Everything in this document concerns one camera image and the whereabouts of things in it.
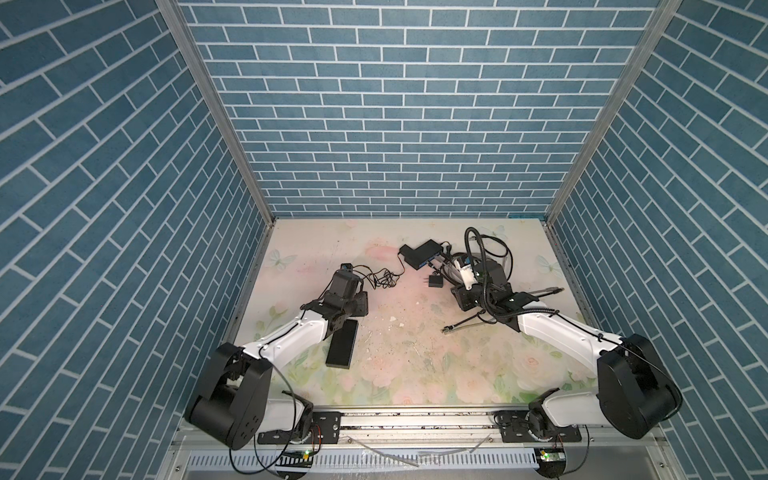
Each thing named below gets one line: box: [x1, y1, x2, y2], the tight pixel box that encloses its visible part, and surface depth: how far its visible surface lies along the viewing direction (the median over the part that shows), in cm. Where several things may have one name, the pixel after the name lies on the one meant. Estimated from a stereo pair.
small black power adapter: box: [428, 275, 443, 288], surface depth 103 cm
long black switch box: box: [326, 319, 359, 369], surface depth 86 cm
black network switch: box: [399, 239, 443, 270], surface depth 110 cm
